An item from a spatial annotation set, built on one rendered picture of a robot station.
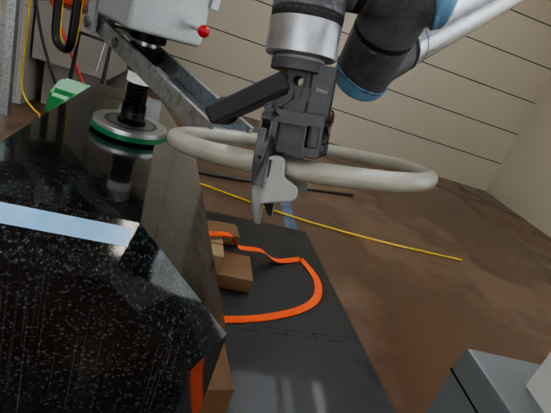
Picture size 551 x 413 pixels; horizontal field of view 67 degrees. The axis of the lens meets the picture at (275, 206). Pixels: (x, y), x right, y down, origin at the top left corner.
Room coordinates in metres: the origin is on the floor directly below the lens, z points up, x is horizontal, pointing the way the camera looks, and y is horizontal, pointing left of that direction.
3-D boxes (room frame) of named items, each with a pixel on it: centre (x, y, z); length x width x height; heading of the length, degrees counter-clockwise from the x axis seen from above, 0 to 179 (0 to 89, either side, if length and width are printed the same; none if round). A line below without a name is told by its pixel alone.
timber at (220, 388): (1.21, 0.03, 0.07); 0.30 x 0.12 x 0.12; 24
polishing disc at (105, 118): (1.20, 0.49, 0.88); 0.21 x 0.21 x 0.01
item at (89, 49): (4.14, 2.18, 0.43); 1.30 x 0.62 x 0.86; 12
